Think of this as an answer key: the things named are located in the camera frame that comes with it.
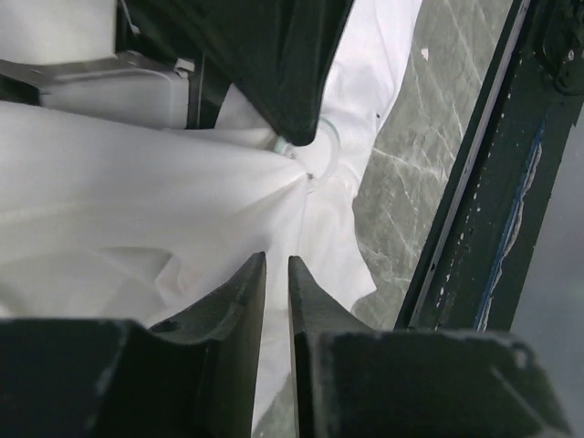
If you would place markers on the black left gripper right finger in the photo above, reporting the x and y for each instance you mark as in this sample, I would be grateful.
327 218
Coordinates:
352 380

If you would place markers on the white garment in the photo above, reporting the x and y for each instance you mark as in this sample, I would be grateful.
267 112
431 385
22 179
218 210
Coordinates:
101 219

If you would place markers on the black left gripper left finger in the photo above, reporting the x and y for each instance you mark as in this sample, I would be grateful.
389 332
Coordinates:
190 375

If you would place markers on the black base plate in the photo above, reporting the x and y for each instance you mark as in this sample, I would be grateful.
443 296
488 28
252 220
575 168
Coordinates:
475 260

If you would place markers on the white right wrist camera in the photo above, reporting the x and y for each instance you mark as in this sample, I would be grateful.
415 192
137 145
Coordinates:
62 55

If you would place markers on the round green brooch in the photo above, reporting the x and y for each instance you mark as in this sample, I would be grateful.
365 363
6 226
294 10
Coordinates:
326 155

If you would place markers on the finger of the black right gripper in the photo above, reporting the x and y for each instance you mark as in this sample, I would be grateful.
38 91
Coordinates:
278 54

